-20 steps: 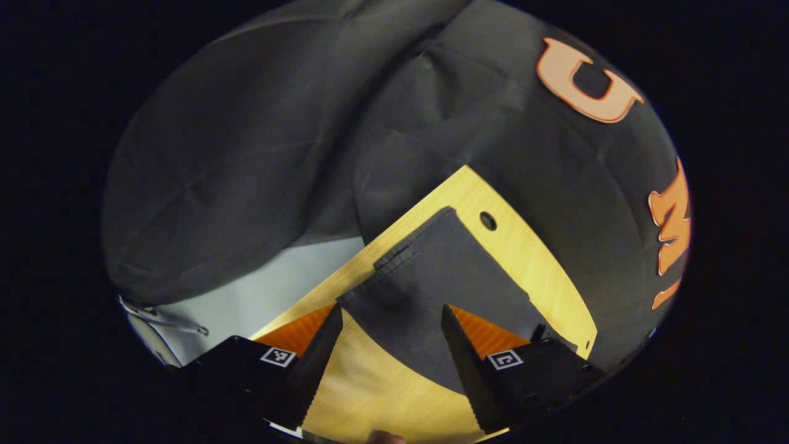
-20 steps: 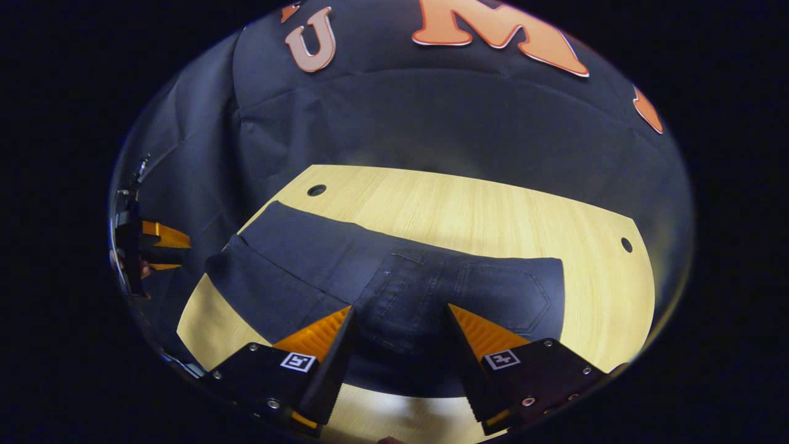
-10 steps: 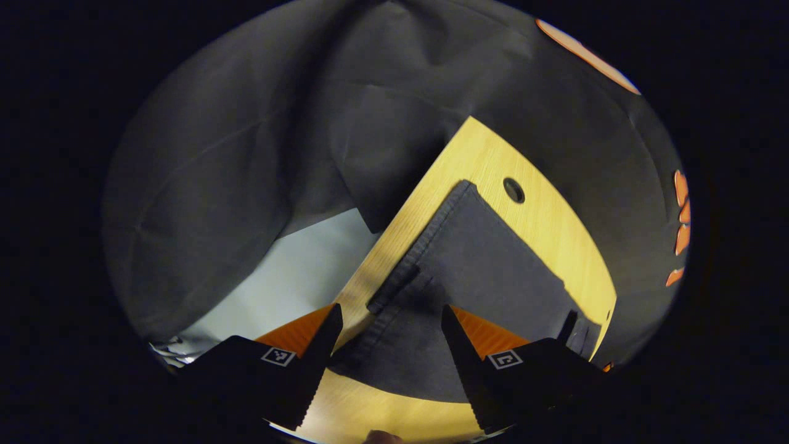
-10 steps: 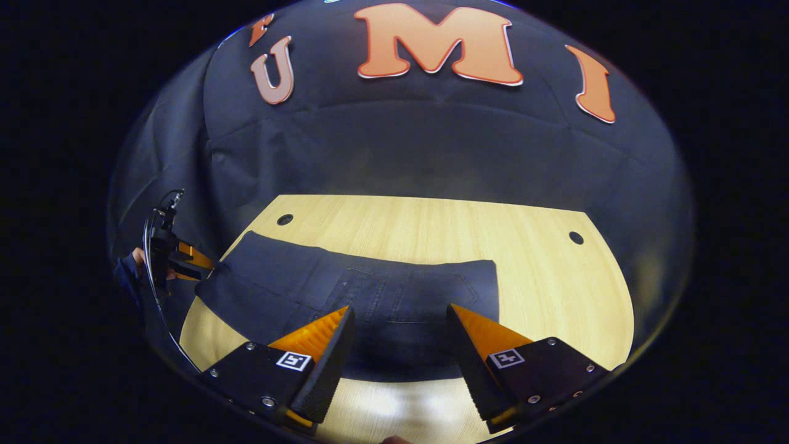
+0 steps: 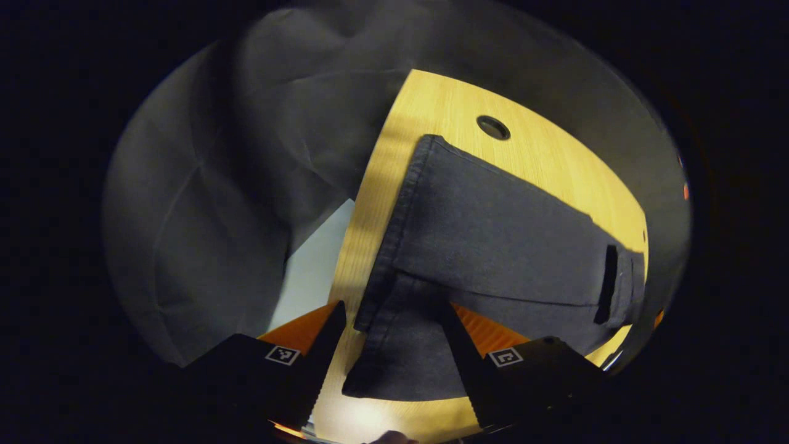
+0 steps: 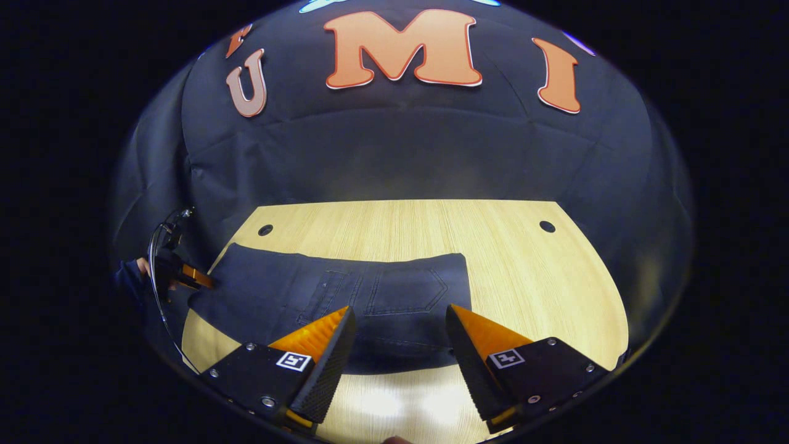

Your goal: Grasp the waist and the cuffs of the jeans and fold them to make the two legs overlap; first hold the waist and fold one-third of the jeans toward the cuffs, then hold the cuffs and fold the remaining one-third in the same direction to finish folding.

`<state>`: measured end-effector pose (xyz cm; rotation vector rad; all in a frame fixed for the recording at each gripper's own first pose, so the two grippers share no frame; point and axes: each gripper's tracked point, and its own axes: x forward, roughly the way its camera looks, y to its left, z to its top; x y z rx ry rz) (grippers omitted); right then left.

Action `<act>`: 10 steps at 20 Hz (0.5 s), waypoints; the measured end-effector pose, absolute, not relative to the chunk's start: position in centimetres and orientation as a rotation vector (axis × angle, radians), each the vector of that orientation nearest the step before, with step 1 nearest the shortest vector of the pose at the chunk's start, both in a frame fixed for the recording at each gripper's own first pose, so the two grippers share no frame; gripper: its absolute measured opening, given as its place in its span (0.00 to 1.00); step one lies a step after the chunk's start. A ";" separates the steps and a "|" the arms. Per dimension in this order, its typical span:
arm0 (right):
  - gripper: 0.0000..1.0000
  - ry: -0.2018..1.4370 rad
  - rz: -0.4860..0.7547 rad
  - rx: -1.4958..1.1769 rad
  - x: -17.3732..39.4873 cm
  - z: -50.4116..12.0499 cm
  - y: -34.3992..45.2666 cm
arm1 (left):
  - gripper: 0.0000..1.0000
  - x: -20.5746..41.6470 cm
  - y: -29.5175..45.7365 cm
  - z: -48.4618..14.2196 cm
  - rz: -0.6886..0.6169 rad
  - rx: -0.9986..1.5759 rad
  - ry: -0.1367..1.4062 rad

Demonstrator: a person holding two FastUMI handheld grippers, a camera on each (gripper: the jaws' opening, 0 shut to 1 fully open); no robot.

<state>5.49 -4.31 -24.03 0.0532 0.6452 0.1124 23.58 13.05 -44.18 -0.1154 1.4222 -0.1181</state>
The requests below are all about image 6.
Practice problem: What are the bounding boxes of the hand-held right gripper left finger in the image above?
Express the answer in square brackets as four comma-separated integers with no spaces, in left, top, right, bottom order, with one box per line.
[197,305,358,432]

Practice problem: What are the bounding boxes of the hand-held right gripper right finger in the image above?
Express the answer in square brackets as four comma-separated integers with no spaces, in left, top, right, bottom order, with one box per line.
[446,303,612,435]

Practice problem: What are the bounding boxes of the dark jeans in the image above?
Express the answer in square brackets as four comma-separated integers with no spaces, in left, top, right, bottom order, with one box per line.
[187,242,472,375]

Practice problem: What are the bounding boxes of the black backdrop cloth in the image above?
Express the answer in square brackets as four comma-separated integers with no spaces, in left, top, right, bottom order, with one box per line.
[111,0,694,346]

